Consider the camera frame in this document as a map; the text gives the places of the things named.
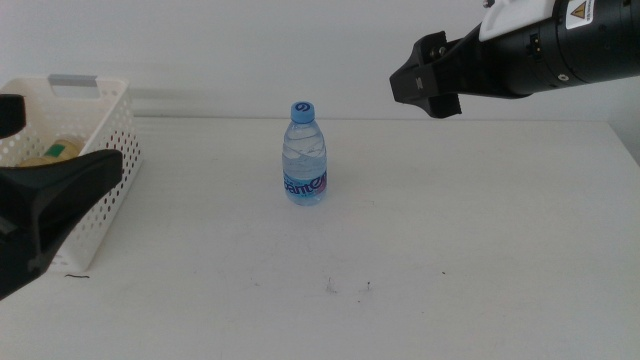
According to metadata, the yellow tea bottle green label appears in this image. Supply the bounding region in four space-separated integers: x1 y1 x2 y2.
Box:
17 134 86 169

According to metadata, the clear water bottle blue cap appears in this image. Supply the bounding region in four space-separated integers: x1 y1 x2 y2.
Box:
282 101 329 206

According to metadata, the white perforated plastic basket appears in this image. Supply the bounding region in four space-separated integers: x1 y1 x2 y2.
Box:
0 74 144 274

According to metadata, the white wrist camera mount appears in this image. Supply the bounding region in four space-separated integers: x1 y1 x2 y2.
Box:
478 0 557 43

